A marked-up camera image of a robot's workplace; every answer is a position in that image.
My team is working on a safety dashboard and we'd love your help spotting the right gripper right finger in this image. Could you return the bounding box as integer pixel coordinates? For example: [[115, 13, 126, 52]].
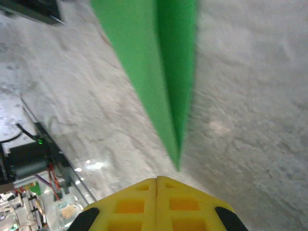
[[156, 175, 250, 231]]

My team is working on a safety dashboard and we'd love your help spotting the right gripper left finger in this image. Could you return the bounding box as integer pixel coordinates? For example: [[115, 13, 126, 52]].
[[69, 177, 158, 231]]

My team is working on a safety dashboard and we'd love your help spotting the long aluminium mounting rail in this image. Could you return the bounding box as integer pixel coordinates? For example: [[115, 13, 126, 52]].
[[19, 96, 98, 203]]

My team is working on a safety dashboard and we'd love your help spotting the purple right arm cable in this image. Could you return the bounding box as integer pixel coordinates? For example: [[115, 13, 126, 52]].
[[35, 174, 52, 186]]

